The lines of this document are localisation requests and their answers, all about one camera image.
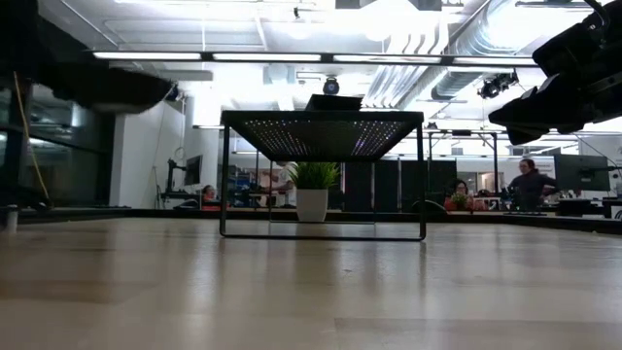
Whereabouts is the overhead light bar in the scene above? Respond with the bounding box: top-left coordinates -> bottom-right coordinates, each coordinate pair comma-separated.
91,50 -> 540,68

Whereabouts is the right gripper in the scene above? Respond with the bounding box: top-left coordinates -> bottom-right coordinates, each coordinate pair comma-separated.
488,0 -> 622,147

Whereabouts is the black office chair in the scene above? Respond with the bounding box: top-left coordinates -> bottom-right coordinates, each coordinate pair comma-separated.
411,199 -> 447,215

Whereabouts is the person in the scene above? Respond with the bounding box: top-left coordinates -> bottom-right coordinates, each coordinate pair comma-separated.
199,184 -> 220,208
507,157 -> 560,211
269,161 -> 297,208
444,178 -> 475,213

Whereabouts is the yellow extension cord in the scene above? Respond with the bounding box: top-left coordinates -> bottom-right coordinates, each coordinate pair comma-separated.
13,71 -> 52,200

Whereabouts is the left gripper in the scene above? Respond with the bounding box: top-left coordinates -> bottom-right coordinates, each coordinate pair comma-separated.
41,67 -> 176,113

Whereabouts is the black square mini plate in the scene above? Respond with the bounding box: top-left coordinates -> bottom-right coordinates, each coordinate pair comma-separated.
304,93 -> 364,112

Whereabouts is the black perforated metal rack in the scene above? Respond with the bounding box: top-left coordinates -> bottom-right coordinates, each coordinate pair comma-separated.
219,109 -> 428,242

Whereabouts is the black aluminium table frame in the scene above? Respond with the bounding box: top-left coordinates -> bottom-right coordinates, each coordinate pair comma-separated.
18,206 -> 622,235

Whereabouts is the black room divider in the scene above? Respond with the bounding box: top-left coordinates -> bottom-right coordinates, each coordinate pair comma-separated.
342,158 -> 458,213

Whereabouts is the green plant in white pot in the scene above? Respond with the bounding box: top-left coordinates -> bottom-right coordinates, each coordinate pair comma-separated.
289,161 -> 342,224

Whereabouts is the dark glass cabinet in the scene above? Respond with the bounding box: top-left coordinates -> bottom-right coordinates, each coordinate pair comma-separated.
0,111 -> 118,205

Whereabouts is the small grey cylinder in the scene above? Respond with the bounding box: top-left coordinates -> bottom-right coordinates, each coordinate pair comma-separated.
3,203 -> 19,233

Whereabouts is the black computer monitor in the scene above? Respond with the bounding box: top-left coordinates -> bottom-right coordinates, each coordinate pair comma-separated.
553,154 -> 612,193
184,154 -> 204,187

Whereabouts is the black ceiling track light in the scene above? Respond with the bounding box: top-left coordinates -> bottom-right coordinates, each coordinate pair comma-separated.
477,70 -> 520,100

